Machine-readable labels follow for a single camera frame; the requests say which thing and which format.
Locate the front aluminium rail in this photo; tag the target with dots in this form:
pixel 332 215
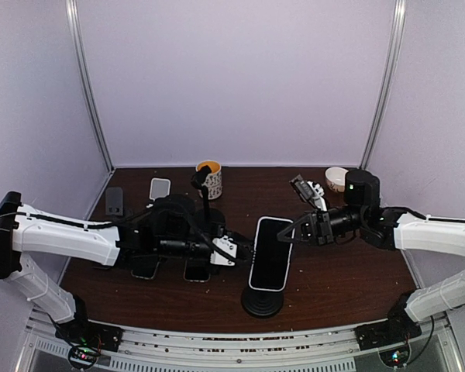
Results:
pixel 329 349

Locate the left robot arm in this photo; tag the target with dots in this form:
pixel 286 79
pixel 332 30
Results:
pixel 169 227

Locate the white folding phone stand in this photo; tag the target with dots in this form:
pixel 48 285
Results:
pixel 159 188

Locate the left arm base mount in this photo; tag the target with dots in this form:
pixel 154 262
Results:
pixel 86 339

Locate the large black phone silver edge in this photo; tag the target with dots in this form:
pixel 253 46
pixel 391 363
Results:
pixel 196 272

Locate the white ceramic bowl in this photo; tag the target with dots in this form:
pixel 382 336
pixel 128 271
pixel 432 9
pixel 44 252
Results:
pixel 335 179

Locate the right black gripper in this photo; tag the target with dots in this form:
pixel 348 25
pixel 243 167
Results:
pixel 316 229

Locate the black round-base phone stand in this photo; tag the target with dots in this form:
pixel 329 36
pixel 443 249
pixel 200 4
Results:
pixel 209 205

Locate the dark grey small phone stand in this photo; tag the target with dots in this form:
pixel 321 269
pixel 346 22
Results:
pixel 114 203

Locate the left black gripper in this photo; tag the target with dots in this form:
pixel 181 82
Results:
pixel 239 238

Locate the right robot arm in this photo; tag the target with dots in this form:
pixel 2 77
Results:
pixel 386 228

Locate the black stand with white pad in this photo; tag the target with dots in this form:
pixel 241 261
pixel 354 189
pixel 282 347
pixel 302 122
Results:
pixel 262 304

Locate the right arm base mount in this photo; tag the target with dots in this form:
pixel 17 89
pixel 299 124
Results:
pixel 394 334

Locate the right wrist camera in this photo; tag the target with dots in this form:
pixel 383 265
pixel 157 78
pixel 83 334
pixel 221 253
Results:
pixel 309 192

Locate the patterned mug yellow inside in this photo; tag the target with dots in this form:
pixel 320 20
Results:
pixel 211 172

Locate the left aluminium frame post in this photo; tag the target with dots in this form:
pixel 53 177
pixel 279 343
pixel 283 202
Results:
pixel 89 97

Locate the right aluminium frame post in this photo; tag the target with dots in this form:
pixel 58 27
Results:
pixel 390 65

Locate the aluminium frame post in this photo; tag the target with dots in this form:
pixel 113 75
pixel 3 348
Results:
pixel 390 65
pixel 89 97

